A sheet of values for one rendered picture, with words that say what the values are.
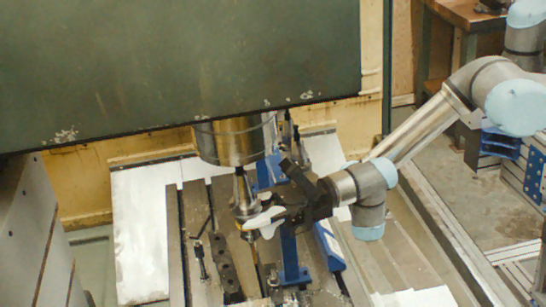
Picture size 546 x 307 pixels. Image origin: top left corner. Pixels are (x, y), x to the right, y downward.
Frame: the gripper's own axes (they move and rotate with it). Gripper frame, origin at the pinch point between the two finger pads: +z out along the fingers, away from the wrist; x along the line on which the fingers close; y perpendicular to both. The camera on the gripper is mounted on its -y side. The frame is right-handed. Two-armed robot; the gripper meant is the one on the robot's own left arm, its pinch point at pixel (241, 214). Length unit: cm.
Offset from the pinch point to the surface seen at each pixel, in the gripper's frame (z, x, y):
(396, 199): -79, 57, 61
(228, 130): 2.6, -7.5, -23.5
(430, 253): -71, 26, 61
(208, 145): 5.7, -4.8, -20.2
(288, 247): -15.8, 15.3, 26.7
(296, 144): -22.0, 19.3, 0.3
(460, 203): -160, 109, 127
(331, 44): -12.7, -16.5, -37.5
